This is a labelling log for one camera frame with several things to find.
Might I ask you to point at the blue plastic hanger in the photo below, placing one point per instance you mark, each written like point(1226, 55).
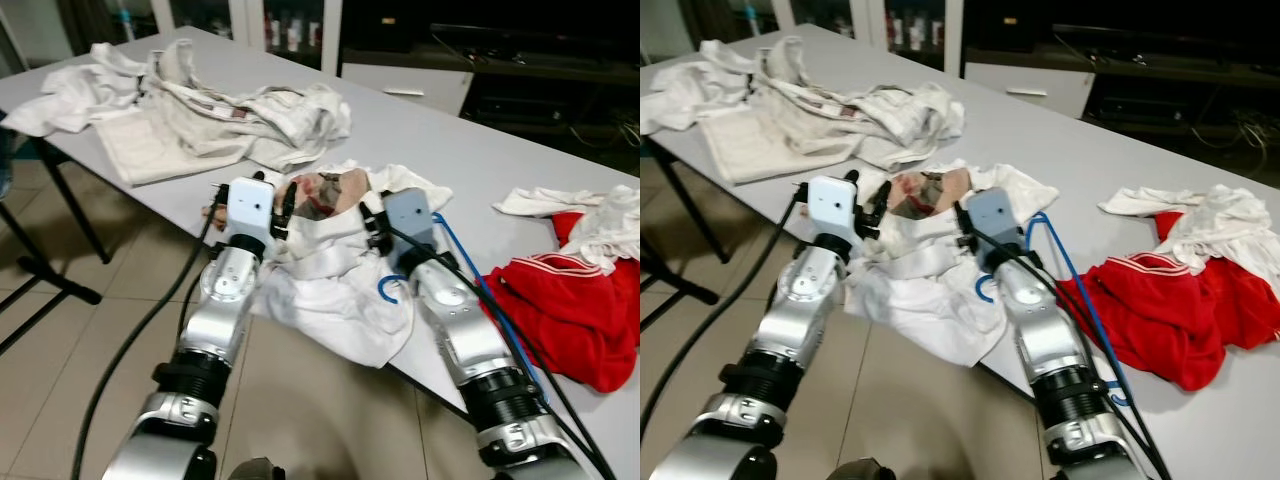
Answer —
point(980, 288)
point(382, 287)

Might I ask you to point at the white printed t-shirt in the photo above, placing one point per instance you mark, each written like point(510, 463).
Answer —
point(330, 310)
point(930, 310)

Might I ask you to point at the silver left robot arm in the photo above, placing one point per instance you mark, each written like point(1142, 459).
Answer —
point(225, 310)
point(800, 310)

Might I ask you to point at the white drawer unit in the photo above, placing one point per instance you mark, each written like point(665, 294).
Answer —
point(1030, 88)
point(410, 85)

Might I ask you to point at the white glass door cabinet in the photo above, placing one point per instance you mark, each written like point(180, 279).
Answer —
point(332, 35)
point(952, 30)

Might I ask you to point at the black table leg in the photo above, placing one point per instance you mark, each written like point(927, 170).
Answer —
point(689, 205)
point(74, 205)

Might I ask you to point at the black TV stand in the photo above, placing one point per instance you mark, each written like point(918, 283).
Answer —
point(520, 100)
point(1150, 100)

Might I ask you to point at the red shorts white stripes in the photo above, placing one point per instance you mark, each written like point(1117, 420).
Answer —
point(570, 320)
point(1160, 320)

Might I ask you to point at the white crumpled jacket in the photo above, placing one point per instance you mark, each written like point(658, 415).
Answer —
point(70, 100)
point(690, 95)

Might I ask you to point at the small white cloth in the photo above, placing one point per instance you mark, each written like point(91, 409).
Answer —
point(610, 225)
point(1220, 225)

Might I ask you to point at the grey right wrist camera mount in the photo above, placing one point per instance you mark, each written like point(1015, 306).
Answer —
point(995, 215)
point(410, 215)

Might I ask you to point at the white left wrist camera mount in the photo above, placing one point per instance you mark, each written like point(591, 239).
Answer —
point(832, 205)
point(250, 205)

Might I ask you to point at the black clothes rack frame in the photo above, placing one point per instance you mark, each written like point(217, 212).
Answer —
point(675, 280)
point(60, 280)

